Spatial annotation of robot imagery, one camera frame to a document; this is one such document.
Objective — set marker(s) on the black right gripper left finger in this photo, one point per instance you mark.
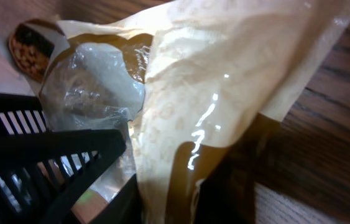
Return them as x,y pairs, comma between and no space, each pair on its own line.
124,208

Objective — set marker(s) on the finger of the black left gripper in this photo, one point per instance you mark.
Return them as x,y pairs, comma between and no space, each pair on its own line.
43,173

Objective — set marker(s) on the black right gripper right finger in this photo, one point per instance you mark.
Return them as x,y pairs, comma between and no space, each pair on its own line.
228,196

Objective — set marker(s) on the white brown snack wrapper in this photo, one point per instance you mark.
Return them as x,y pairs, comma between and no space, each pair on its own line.
189,80

